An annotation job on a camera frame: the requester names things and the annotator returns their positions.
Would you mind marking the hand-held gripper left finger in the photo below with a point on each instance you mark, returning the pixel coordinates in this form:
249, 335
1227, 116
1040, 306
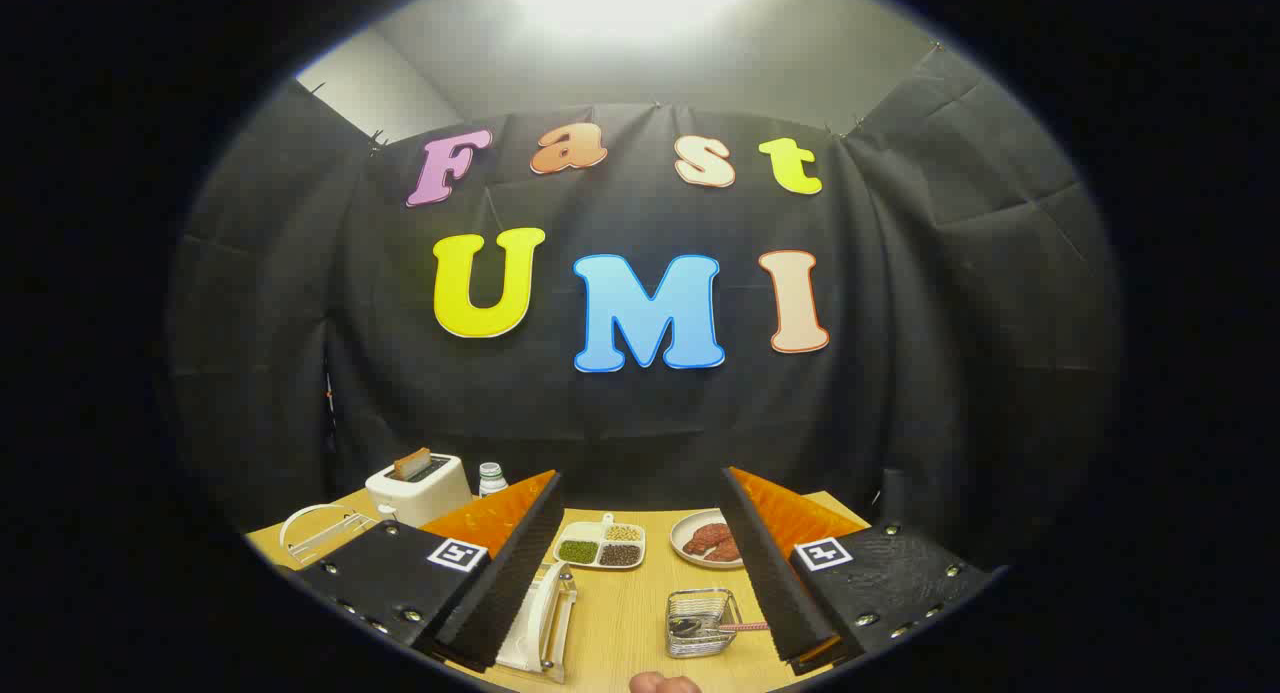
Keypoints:
505, 583

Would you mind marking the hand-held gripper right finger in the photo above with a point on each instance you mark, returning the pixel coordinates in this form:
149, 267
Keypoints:
775, 583

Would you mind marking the white plate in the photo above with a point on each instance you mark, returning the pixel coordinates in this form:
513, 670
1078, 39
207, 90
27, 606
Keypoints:
530, 623

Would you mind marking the beige plate with meat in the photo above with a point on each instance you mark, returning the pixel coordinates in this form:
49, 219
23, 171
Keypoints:
685, 558

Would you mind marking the brown meat piece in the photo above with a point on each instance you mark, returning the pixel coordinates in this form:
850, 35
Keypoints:
725, 551
705, 537

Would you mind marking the green beans pile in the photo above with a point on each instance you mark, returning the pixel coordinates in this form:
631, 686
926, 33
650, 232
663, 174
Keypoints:
578, 551

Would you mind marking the white bottle with green label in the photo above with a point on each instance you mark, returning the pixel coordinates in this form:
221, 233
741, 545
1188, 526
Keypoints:
491, 483

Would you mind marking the white divided tray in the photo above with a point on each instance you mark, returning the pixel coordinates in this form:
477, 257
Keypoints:
600, 535

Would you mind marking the dark red beans pile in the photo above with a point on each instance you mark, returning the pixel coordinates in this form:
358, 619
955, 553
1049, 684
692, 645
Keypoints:
620, 554

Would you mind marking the white toaster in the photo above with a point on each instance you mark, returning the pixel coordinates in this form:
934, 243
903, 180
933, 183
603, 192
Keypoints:
420, 495

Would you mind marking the yellow beans pile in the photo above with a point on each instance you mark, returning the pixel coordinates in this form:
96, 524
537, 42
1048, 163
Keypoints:
622, 533

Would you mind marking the brown toast slice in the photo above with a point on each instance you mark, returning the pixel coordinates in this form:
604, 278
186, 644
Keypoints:
412, 465

